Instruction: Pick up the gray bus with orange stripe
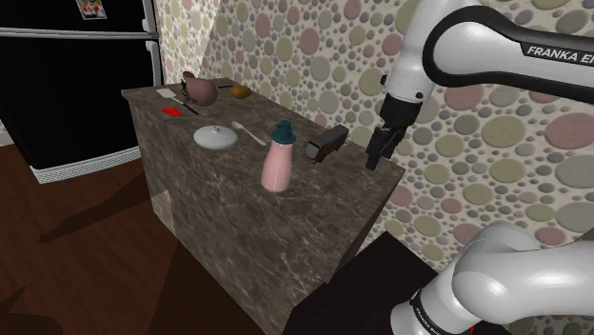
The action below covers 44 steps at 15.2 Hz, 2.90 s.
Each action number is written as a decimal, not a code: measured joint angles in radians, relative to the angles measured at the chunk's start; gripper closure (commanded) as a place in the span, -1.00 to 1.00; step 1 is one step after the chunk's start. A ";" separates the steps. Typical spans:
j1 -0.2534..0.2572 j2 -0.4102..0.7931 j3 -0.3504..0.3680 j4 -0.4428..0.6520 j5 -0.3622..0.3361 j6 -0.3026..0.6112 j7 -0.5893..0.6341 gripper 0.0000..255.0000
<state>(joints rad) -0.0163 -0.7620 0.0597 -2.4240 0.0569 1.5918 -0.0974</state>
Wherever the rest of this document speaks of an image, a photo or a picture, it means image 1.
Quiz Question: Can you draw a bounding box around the dark robot stand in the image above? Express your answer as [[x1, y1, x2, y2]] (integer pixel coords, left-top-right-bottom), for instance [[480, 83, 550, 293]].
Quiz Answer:
[[282, 230, 511, 335]]

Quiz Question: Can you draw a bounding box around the white spatula with dark handle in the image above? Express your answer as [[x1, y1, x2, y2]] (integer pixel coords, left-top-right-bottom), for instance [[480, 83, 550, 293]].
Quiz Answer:
[[155, 87, 200, 117]]

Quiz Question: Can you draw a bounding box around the white round lid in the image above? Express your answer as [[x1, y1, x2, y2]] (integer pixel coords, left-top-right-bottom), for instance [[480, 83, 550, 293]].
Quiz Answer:
[[192, 124, 239, 151]]

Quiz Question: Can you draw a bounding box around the black fridge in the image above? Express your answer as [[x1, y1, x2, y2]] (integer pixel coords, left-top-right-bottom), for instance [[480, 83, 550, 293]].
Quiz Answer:
[[0, 0, 165, 185]]

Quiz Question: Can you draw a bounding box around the brown pink rounded pot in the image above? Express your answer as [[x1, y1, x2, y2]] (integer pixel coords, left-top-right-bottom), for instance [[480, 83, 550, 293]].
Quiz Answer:
[[180, 69, 220, 108]]

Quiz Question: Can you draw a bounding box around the brown and black toy bus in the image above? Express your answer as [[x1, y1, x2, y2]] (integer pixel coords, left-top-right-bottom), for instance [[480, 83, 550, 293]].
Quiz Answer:
[[302, 123, 350, 166]]

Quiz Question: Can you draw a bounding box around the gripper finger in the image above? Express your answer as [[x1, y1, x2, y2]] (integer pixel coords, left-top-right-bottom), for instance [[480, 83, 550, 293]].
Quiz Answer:
[[381, 128, 407, 160], [364, 128, 391, 172]]

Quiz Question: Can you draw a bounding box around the white spoon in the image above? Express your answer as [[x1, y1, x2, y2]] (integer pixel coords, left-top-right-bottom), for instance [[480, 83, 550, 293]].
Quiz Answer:
[[230, 121, 268, 148]]

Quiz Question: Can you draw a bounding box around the pink bottle with teal cap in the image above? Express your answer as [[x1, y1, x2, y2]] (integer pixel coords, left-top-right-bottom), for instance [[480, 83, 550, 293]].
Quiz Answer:
[[260, 119, 298, 194]]

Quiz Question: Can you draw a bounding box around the brown oval object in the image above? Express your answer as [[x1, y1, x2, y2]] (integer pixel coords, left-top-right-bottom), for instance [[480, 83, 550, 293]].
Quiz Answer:
[[229, 84, 253, 101]]

